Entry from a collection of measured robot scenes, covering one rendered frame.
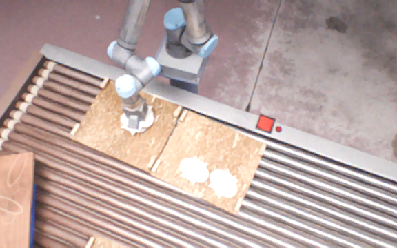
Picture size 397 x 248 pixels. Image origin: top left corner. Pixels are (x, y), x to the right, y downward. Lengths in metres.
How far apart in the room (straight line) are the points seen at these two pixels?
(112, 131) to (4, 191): 0.49
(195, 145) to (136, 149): 0.27
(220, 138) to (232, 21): 1.73
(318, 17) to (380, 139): 1.17
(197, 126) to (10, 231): 0.86
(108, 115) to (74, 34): 1.66
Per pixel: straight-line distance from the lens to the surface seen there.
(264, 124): 1.64
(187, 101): 1.69
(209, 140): 1.58
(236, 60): 2.91
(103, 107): 1.72
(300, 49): 3.07
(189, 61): 1.75
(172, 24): 1.59
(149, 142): 1.60
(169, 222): 1.52
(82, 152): 1.68
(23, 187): 1.59
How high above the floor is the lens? 2.41
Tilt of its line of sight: 67 degrees down
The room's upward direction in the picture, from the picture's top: 2 degrees counter-clockwise
